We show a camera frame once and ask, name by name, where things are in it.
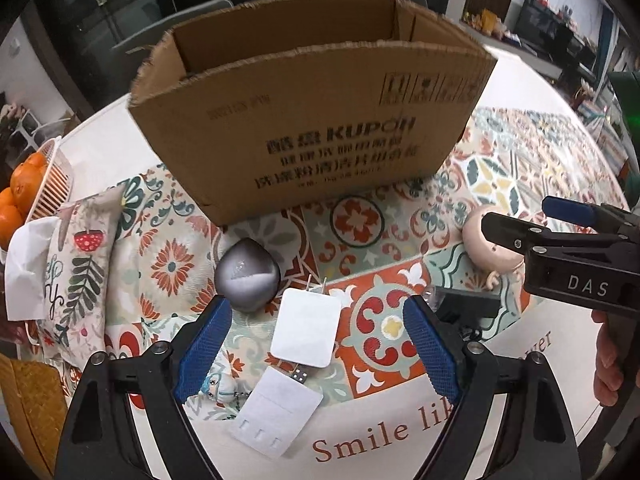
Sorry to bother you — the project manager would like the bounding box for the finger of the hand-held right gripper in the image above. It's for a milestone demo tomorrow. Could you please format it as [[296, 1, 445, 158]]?
[[481, 212, 627, 257], [542, 196, 640, 237]]

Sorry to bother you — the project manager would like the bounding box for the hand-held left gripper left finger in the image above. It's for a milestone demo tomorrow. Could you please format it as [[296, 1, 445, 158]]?
[[54, 295, 233, 480]]

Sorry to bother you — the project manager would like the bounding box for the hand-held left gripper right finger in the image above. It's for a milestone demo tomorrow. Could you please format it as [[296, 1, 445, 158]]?
[[402, 295, 581, 480]]

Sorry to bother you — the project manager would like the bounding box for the blue-haired figurine keychain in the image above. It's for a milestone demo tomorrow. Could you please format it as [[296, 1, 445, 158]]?
[[197, 355, 252, 407]]

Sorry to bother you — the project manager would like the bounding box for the metallic grey egg-shaped object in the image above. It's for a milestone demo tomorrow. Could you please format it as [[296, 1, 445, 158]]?
[[215, 238, 281, 313]]

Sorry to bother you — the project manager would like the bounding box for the brown cardboard box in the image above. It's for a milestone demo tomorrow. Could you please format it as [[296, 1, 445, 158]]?
[[127, 0, 498, 226]]

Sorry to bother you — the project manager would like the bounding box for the person's right hand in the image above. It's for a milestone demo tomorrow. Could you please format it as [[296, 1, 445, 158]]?
[[591, 309, 626, 405]]

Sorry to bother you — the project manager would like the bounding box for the beige doll head figurine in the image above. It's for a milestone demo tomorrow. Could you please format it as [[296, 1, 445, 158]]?
[[462, 205, 525, 291]]

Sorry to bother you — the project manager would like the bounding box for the small black box-shaped object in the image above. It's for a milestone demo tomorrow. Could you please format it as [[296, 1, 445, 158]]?
[[434, 285, 502, 326]]

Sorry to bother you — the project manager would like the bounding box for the white flat socket adapter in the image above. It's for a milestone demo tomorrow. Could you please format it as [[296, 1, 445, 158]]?
[[229, 367, 325, 458]]

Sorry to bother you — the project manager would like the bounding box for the white plug adapter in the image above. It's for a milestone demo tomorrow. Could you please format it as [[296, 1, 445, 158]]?
[[270, 277, 342, 368]]

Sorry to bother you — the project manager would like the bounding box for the dark green object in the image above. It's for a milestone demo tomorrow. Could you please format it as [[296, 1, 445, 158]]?
[[606, 71, 640, 133]]

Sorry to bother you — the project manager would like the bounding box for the patterned table mat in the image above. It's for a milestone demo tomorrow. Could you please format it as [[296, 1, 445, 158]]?
[[25, 105, 633, 480]]

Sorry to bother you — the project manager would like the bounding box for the floral cloth tissue cover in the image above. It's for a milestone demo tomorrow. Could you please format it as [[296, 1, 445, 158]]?
[[37, 185, 126, 361]]

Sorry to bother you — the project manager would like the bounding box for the low television cabinet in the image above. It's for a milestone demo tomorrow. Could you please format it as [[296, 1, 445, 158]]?
[[505, 25, 601, 83]]

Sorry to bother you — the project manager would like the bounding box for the brown woven mat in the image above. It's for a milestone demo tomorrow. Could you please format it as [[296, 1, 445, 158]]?
[[0, 355, 68, 480]]

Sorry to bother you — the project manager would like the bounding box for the black television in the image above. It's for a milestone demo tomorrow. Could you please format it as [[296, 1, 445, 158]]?
[[515, 0, 572, 47]]

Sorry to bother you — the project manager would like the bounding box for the white tissue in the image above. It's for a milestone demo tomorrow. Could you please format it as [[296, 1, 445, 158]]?
[[5, 220, 63, 321]]

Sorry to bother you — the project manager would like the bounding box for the white plastic fruit basket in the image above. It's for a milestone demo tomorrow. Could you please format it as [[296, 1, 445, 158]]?
[[0, 137, 76, 261]]

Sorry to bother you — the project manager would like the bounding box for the white shoe rack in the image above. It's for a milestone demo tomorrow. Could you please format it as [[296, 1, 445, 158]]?
[[0, 105, 43, 161]]

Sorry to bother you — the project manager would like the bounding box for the black glass sliding door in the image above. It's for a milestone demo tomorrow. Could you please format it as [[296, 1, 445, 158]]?
[[35, 0, 256, 88]]

